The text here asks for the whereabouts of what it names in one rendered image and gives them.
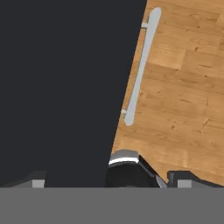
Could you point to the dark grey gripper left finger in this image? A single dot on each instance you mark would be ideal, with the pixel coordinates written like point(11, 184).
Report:
point(36, 178)

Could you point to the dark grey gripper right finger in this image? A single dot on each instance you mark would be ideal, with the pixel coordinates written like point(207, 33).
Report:
point(185, 179)

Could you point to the black and white round object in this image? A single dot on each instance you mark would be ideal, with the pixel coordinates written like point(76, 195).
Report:
point(128, 172)

